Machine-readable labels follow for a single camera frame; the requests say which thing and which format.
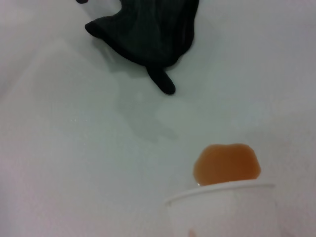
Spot dark blue rag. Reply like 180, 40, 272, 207
84, 0, 198, 96

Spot white plastic cup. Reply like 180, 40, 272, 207
164, 182, 282, 237

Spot brown liquid stain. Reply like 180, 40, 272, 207
193, 143, 262, 187

